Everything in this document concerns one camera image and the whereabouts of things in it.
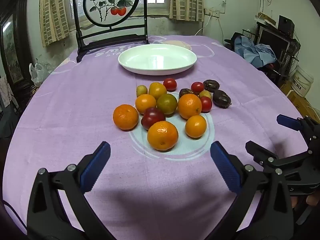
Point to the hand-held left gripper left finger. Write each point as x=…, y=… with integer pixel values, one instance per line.
x=96, y=165

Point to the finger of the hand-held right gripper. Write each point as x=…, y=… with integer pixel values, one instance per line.
x=262, y=156
x=287, y=122

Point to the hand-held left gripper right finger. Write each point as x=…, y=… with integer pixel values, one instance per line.
x=225, y=167

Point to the small smooth orange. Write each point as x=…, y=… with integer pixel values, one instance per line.
x=196, y=126

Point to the bumpy mandarin orange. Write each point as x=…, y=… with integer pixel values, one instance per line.
x=125, y=117

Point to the red tomato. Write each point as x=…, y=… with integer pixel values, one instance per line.
x=206, y=104
x=197, y=87
x=170, y=84

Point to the large spotted orange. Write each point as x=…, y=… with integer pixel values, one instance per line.
x=189, y=106

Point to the dark red plum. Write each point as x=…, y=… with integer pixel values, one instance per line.
x=153, y=118

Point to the yellow longan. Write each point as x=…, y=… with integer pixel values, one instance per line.
x=141, y=90
x=205, y=94

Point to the cracked passion fruit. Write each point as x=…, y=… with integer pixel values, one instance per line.
x=183, y=92

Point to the green orange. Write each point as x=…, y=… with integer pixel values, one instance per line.
x=167, y=103

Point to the yellowish orange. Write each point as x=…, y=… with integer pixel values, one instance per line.
x=157, y=90

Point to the white oval plate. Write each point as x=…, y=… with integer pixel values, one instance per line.
x=157, y=58

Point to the person's right hand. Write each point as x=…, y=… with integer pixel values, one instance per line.
x=313, y=200

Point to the brown cardboard box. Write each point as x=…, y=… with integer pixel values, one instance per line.
x=301, y=103

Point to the white bucket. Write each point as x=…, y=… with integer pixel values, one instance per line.
x=303, y=80

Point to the purple tablecloth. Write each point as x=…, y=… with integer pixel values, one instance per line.
x=75, y=92

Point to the blue clothes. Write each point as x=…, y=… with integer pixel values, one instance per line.
x=257, y=52

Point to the black monitor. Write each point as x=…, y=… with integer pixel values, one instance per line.
x=273, y=38

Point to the dark cloth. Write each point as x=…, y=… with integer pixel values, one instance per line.
x=231, y=42

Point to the black speaker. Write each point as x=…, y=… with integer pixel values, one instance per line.
x=286, y=23

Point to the flat cardboard box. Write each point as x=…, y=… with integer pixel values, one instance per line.
x=267, y=18

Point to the white plastic bag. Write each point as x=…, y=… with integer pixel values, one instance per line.
x=38, y=73

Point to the checked beige curtain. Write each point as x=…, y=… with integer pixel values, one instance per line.
x=186, y=0
x=53, y=12

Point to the wall socket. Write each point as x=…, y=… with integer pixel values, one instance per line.
x=212, y=12

